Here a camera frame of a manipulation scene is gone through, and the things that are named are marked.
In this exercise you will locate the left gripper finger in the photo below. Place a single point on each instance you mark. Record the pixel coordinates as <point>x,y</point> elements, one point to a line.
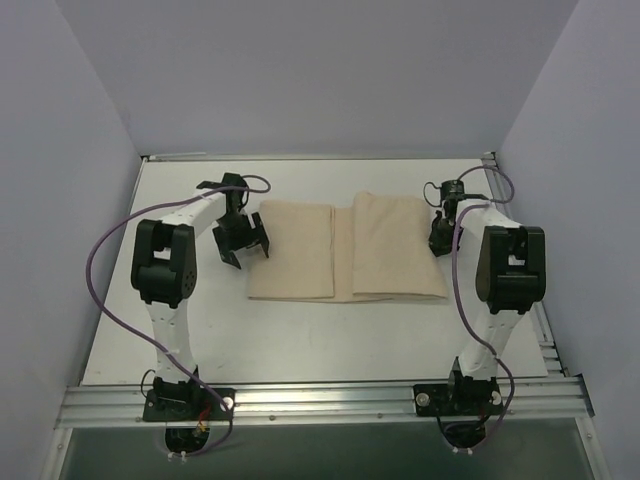
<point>224,242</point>
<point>261,234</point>

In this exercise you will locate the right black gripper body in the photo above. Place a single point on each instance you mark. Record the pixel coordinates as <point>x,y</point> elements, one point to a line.
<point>441,238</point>

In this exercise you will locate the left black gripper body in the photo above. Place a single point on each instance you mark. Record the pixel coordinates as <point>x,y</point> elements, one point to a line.
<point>239,236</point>

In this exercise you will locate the beige cloth kit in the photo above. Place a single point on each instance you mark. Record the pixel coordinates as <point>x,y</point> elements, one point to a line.
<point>375,249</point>

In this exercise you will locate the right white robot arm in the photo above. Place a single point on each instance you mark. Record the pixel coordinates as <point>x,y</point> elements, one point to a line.
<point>510,278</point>

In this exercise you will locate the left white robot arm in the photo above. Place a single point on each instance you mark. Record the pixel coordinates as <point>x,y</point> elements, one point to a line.
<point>164,271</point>

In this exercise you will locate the back aluminium rail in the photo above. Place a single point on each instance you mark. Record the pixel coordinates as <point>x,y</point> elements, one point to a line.
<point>227,157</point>

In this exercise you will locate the aluminium rail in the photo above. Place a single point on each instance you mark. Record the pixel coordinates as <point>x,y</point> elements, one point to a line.
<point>553,397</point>
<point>227,157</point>

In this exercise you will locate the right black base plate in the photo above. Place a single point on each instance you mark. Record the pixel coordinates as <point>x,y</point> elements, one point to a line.
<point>478,399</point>

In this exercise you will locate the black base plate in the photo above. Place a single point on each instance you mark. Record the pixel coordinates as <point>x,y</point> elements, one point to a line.
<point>184,405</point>
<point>478,399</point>

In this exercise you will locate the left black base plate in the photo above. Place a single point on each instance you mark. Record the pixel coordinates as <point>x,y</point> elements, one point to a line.
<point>184,405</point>

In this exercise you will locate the front aluminium rail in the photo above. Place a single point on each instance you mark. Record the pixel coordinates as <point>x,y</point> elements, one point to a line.
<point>553,397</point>

